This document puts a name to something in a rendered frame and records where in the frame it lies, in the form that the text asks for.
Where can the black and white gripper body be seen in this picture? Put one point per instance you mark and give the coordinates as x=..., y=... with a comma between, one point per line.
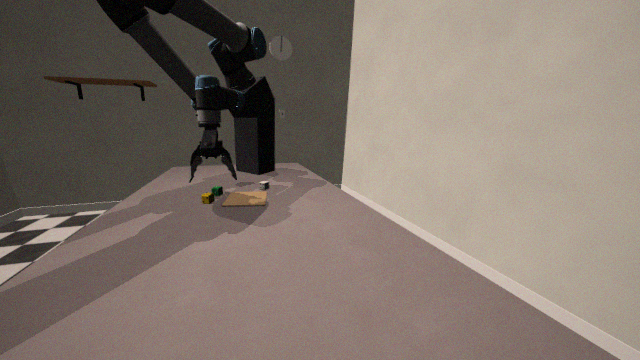
x=219, y=141

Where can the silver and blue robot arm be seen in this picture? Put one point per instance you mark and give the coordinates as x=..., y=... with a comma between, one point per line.
x=248, y=44

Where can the yellow die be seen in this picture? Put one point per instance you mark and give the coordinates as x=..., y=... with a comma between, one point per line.
x=208, y=198

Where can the tan flat mat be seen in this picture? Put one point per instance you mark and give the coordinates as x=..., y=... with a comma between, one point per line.
x=236, y=199

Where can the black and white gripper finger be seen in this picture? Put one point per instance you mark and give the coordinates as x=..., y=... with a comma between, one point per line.
x=196, y=159
x=226, y=159

